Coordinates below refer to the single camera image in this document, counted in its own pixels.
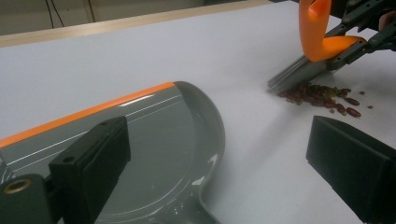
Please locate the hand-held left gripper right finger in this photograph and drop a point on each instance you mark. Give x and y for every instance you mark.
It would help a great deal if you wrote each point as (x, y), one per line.
(355, 161)

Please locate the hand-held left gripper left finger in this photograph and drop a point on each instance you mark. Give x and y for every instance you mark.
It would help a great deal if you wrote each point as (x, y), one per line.
(93, 161)

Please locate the group of red beans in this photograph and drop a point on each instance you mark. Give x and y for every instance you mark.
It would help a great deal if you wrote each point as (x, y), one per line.
(317, 96)

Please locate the grey dustpan with orange edge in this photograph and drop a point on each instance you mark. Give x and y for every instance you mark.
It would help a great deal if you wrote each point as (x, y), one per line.
(168, 137)

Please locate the light wooden table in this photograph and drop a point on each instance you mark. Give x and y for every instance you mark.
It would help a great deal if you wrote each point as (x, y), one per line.
(124, 25)

